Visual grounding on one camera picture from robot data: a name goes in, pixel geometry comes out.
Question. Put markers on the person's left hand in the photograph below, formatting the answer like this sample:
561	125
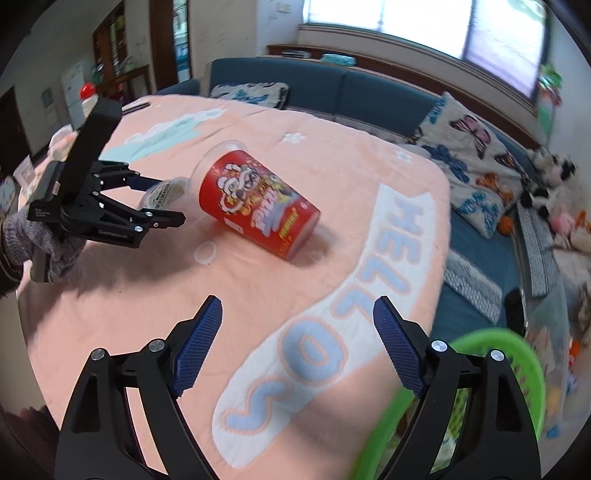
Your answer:
60	249

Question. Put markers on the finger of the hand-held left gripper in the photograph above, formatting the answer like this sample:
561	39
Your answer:
124	177
157	220

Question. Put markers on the red printed paper cup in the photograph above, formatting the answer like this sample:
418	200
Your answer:
258	207

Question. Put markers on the clear plastic storage box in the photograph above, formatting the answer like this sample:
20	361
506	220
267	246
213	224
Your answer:
554	332

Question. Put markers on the grey striped mat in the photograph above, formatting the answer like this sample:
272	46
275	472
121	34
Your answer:
538	249

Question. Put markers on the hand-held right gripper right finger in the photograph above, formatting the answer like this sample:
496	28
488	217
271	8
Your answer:
397	350

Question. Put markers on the pink plush toy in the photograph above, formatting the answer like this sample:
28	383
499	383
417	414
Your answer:
565	220

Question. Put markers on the pink printed blanket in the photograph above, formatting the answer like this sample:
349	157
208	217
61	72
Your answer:
152	286

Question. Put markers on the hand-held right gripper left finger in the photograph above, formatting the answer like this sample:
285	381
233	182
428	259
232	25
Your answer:
198	350

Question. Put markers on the green plastic mesh basket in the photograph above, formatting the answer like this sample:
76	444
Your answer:
471	339

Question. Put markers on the window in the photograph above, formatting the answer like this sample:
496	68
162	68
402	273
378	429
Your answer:
415	27

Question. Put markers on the clear plastic lidded cup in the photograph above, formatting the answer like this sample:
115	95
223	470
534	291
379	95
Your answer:
166	191

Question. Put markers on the teal cloth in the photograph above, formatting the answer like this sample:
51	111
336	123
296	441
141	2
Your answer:
338	59

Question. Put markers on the small orange ball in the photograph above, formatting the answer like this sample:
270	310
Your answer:
506	225

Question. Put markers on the black flat device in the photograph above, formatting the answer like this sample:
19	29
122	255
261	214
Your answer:
136	106

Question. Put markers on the wooden window ledge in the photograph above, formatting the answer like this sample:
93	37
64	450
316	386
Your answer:
392	67

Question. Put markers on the large butterfly print pillow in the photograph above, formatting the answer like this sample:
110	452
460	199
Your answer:
461	152

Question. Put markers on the small butterfly print pillow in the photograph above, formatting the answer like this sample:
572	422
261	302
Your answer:
249	94

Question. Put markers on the black and white plush toy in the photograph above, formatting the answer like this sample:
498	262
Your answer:
549	168

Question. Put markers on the wooden cabinet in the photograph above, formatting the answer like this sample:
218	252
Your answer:
120	55

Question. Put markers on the colourful hanging decoration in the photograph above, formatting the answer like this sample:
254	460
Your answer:
549	101

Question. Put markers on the blue sofa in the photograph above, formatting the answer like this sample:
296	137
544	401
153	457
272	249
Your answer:
369	92

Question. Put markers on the white refrigerator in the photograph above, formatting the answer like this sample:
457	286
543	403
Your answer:
74	92

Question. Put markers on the bottle with red cap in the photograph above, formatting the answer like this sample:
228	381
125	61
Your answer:
89	91

